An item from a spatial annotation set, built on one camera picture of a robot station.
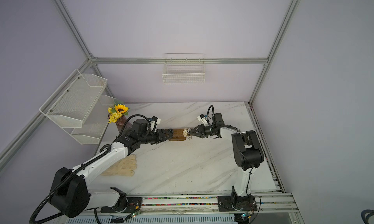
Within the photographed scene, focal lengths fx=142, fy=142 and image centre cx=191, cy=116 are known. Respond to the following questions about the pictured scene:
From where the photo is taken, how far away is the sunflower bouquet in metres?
0.82

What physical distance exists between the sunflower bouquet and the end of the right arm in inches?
16.9

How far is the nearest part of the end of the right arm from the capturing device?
81 cm
